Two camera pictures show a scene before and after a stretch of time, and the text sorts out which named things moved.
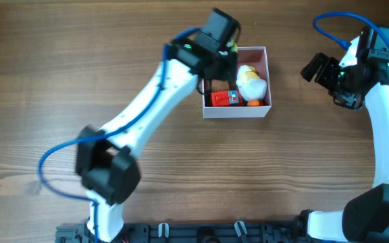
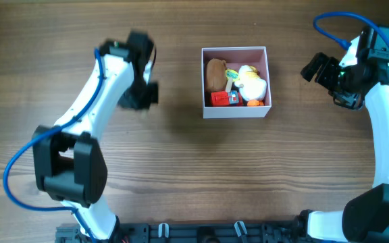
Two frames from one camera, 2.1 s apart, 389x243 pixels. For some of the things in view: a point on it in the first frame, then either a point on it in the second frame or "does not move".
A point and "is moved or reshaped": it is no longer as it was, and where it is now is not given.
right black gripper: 325,72 does not move
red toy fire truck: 228,98 does not move
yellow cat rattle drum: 233,45 is moved or reshaped
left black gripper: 228,73 to 152,98
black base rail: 175,233 does not move
